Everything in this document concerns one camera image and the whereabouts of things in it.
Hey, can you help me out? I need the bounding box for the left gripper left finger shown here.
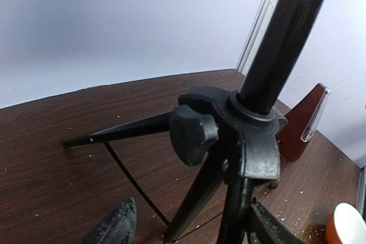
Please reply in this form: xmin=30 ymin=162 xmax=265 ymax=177
xmin=78 ymin=198 xmax=137 ymax=244

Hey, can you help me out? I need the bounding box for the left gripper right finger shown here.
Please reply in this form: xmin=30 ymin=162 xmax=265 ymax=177
xmin=247 ymin=198 xmax=303 ymax=244

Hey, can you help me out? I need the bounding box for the red wooden metronome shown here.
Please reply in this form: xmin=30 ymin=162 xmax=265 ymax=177
xmin=277 ymin=83 xmax=326 ymax=162

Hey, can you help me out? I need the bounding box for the black perforated music stand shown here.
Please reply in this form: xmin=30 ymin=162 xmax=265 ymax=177
xmin=61 ymin=0 xmax=324 ymax=243

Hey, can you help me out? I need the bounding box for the clear plastic metronome cover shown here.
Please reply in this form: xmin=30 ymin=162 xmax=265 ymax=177
xmin=301 ymin=87 xmax=331 ymax=143

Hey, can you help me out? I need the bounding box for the white ceramic bowl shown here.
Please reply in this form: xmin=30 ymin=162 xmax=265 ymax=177
xmin=325 ymin=202 xmax=365 ymax=244

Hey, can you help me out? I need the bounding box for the right aluminium frame post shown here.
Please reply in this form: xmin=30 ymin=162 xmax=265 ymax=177
xmin=236 ymin=0 xmax=278 ymax=76

